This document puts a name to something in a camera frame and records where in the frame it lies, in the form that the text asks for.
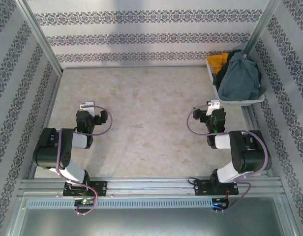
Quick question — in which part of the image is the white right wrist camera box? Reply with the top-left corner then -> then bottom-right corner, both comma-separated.
207,99 -> 220,116

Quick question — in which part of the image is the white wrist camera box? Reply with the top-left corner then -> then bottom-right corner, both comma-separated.
207,99 -> 220,116
79,101 -> 96,117

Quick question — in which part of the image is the yellow t-shirt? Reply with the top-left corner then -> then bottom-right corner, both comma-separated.
207,52 -> 230,74

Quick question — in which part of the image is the grey slotted cable duct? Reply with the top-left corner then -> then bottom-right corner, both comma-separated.
27,198 -> 228,209

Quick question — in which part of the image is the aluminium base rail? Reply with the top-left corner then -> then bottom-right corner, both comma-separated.
18,177 -> 282,197

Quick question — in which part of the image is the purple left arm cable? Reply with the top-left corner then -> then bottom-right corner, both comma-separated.
55,105 -> 114,216

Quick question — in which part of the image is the small controller board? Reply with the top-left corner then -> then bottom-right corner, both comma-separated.
212,198 -> 230,210
74,199 -> 94,207

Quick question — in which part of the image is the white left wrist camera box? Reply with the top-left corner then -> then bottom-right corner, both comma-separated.
79,101 -> 96,117

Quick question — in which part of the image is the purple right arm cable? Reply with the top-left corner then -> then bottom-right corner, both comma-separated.
186,104 -> 270,212

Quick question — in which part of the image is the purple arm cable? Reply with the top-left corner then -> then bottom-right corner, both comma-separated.
186,104 -> 270,212
55,105 -> 114,216

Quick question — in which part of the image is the aluminium frame post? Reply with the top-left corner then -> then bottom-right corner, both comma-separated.
16,0 -> 64,76
243,0 -> 281,59

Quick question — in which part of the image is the white plastic basket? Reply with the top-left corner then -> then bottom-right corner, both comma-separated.
206,58 -> 266,107

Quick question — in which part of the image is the black t-shirt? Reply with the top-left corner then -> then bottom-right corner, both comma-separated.
212,50 -> 262,87

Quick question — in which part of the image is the grey t-shirt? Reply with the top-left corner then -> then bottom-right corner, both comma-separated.
217,51 -> 265,101

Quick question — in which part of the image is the sheet metal panel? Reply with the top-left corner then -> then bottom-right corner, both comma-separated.
6,191 -> 297,236

